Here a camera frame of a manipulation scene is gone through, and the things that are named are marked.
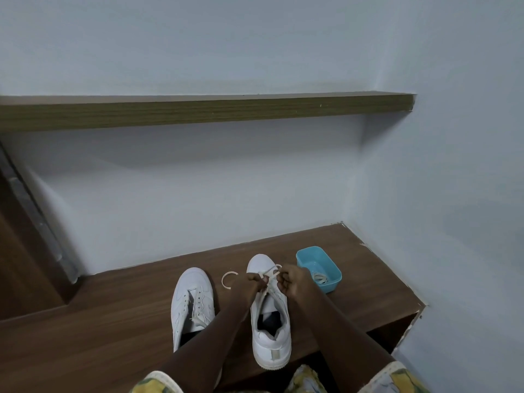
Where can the person's left forearm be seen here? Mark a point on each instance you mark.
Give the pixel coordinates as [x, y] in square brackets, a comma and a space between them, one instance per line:
[196, 347]

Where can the cream shoelace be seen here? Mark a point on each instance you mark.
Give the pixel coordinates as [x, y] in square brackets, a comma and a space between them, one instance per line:
[272, 274]
[321, 277]

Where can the blue plastic basket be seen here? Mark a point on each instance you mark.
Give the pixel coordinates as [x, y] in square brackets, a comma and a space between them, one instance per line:
[329, 287]

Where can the wooden wall shelf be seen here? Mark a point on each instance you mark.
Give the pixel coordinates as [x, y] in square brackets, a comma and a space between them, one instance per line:
[184, 112]

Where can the person's left hand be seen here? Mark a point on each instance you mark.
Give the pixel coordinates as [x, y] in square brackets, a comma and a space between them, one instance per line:
[247, 290]

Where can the person's right hand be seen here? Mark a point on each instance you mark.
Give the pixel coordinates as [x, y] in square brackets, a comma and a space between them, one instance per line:
[296, 284]

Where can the person's right forearm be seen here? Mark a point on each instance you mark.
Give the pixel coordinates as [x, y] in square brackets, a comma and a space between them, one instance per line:
[348, 343]

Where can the white sneaker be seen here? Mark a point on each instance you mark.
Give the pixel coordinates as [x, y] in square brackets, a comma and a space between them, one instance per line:
[270, 352]
[192, 280]

